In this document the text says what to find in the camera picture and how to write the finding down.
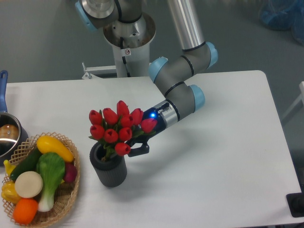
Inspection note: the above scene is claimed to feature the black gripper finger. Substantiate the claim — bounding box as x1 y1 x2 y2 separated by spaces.
128 142 150 157

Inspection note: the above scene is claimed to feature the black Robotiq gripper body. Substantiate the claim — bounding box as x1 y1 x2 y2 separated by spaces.
128 107 165 145

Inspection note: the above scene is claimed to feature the red tulip bouquet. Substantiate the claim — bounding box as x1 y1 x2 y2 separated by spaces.
89 100 158 162

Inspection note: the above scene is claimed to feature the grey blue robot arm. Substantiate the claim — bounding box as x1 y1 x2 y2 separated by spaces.
75 0 218 133

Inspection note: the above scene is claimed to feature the dark grey ribbed vase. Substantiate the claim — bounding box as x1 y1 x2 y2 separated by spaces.
89 142 127 188

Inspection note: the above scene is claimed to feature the dark red radish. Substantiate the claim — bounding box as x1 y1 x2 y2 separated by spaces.
63 163 77 182

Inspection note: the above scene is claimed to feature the green bok choy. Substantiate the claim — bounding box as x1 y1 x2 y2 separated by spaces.
36 152 65 212

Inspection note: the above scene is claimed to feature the woven wicker basket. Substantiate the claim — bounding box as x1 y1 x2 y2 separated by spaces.
0 132 80 228

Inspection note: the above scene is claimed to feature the yellow squash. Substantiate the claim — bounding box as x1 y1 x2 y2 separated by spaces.
36 135 74 162

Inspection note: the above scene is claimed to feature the dark green cucumber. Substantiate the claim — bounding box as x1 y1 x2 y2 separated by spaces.
10 147 42 181

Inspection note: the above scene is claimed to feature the beige round slice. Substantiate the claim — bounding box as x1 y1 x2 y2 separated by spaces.
15 171 43 198

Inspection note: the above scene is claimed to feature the orange fruit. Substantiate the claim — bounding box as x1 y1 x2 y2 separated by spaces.
13 198 38 225

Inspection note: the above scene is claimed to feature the yellow banana piece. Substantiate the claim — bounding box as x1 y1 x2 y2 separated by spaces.
3 160 16 176

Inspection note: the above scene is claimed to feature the yellow bell pepper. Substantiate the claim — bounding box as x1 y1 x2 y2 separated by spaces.
1 180 21 204

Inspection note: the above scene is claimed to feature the white chair part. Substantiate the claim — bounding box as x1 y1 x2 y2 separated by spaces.
281 81 304 126

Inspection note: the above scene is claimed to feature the blue plastic bag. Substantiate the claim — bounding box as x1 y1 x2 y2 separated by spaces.
258 0 304 45

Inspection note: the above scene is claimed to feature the black device at edge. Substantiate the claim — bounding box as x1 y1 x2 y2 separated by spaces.
286 193 304 218

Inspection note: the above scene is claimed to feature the white metal table frame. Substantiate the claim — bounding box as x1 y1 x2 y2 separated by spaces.
82 60 150 79

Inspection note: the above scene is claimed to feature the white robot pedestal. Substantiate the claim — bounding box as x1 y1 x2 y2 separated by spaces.
103 12 156 78

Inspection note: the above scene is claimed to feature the blue handled saucepan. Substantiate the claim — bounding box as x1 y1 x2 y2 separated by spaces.
0 70 28 167

